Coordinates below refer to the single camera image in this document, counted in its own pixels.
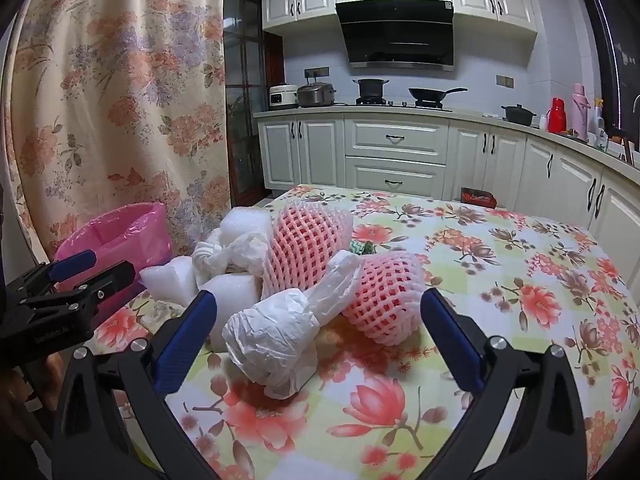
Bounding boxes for gas stove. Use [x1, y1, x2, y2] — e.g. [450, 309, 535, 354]
[350, 97, 453, 111]

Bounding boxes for red snack bag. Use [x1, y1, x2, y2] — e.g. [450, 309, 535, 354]
[460, 187, 498, 209]

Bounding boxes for black stockpot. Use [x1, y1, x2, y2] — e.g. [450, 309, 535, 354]
[352, 78, 390, 100]

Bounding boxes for pink thermos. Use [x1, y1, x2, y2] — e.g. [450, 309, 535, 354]
[570, 83, 590, 142]

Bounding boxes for wooden glass door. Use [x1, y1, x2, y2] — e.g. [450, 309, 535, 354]
[224, 0, 285, 208]

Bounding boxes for white lower kitchen cabinets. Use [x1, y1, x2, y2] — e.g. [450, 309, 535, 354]
[255, 110, 640, 311]

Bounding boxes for steel pressure cooker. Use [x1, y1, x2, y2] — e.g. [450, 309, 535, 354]
[297, 81, 337, 108]

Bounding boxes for white knotted plastic bag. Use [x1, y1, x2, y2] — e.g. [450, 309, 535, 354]
[222, 250, 363, 401]

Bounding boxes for small pink foam net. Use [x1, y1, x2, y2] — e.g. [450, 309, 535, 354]
[342, 251, 428, 346]

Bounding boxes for black frying pan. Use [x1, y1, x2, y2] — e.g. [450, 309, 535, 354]
[408, 87, 468, 102]

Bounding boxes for large pink foam net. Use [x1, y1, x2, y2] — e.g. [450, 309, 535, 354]
[262, 199, 356, 301]

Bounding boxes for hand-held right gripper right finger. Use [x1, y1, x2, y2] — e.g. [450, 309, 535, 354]
[420, 287, 588, 480]

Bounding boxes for red thermos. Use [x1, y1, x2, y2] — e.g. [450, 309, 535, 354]
[547, 97, 567, 133]

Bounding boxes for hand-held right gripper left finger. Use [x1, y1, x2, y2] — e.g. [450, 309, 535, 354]
[50, 287, 221, 480]

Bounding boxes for white rice cooker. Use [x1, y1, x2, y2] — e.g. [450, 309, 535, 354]
[269, 84, 301, 110]

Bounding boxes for black casserole pot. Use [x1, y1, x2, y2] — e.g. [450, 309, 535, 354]
[501, 104, 537, 126]

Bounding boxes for white bottle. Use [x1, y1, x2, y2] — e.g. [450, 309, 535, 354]
[591, 100, 608, 148]

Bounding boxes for pink trash bag bin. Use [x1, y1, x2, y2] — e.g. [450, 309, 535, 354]
[52, 202, 173, 321]

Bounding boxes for white foam block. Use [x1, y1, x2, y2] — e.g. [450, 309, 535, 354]
[139, 255, 201, 308]
[220, 206, 276, 251]
[197, 272, 263, 353]

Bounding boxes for dark window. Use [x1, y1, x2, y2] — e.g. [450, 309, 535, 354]
[575, 0, 640, 153]

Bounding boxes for black range hood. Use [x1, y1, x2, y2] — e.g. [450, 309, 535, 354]
[335, 1, 456, 72]

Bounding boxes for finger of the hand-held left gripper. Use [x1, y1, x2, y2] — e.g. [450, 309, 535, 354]
[20, 260, 137, 321]
[7, 249, 98, 301]

